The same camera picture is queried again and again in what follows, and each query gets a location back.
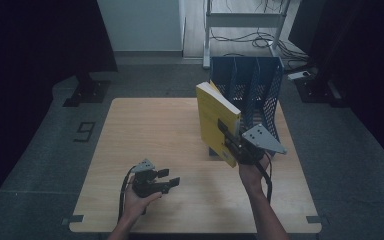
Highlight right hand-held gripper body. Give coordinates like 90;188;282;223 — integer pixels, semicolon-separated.
226;123;288;165

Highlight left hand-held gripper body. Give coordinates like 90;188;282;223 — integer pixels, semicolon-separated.
131;158;168;198

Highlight yellow book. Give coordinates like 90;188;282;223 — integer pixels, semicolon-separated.
195;80;242;169

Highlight blue file rack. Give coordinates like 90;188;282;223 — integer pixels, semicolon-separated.
208;55;285;158

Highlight person's left hand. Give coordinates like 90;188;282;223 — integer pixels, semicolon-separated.
122;176;163;223

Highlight person's right hand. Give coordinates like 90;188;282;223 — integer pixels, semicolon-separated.
239;154;270;194

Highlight black stand base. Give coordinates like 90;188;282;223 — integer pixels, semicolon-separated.
62;71;112;108
294;66;348;108

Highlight white power strip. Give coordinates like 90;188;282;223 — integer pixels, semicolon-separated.
287;70;312;82

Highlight grey tape piece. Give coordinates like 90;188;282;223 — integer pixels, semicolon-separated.
61;214;85;226
305;215;329;225

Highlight dark curtain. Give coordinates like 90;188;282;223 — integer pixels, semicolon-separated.
0;0;119;214
288;0;384;174

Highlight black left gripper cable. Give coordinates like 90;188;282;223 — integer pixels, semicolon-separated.
117;165;137;224

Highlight black floor cables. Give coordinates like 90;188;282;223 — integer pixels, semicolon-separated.
209;0;311;73

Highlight white metal desk frame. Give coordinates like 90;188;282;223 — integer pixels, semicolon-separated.
202;0;293;70

